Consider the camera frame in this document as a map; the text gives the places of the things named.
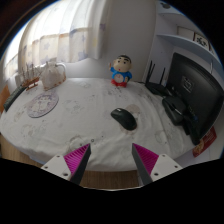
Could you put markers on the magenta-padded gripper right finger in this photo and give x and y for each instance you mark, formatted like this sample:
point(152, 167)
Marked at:
point(146, 160)

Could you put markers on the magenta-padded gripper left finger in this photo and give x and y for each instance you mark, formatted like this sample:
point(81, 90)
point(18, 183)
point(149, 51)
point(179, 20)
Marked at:
point(77, 159)

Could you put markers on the black computer mouse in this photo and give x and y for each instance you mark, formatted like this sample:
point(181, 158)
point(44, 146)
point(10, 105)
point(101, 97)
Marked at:
point(124, 118)

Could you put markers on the round purple printed mouse pad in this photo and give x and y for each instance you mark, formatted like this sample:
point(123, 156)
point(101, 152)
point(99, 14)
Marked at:
point(42, 104)

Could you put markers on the white printed tablecloth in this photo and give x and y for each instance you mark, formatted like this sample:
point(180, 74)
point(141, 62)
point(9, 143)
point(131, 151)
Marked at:
point(86, 113)

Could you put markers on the red packet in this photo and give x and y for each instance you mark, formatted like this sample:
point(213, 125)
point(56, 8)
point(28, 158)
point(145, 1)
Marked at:
point(205, 142)

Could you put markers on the black router with antennas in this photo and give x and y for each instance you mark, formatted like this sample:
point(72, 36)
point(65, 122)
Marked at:
point(156, 88)

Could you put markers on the cloth-covered white kettle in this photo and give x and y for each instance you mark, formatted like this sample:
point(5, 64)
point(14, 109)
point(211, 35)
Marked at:
point(51, 76)

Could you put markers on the black computer monitor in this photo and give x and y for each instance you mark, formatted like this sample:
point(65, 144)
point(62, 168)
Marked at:
point(196, 90)

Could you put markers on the black keyboard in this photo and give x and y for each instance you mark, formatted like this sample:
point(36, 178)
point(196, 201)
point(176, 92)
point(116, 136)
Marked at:
point(14, 98)

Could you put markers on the wooden ship model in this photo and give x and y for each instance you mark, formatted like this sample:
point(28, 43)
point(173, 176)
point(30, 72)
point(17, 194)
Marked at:
point(30, 80)

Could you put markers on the cartoon boy figurine clock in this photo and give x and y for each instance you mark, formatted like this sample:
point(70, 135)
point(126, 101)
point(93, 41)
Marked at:
point(121, 71)

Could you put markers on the white star-print curtain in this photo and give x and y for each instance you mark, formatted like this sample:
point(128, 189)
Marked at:
point(63, 30)

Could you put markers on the white wall shelf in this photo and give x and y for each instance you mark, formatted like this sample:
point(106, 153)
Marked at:
point(186, 40)

